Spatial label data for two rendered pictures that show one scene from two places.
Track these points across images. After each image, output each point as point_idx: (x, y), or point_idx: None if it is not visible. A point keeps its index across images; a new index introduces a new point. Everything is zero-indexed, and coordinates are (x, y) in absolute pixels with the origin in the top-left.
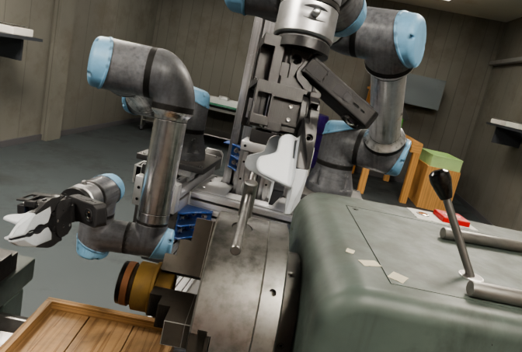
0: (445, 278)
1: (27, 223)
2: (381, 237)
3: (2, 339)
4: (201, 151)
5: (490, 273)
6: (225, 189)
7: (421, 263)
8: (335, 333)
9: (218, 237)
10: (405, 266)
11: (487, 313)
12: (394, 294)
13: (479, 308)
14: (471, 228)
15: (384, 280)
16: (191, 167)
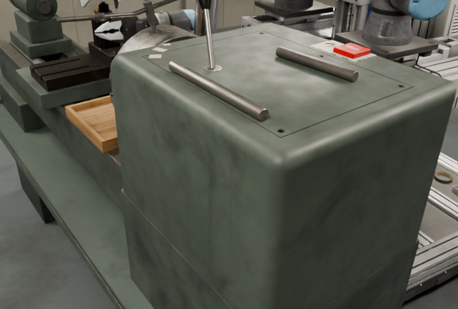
0: (187, 64)
1: (103, 26)
2: (218, 45)
3: None
4: None
5: (237, 72)
6: (324, 36)
7: (197, 57)
8: (112, 76)
9: (137, 34)
10: (180, 55)
11: (157, 76)
12: (129, 59)
13: (159, 74)
14: (350, 59)
15: (142, 54)
16: (279, 11)
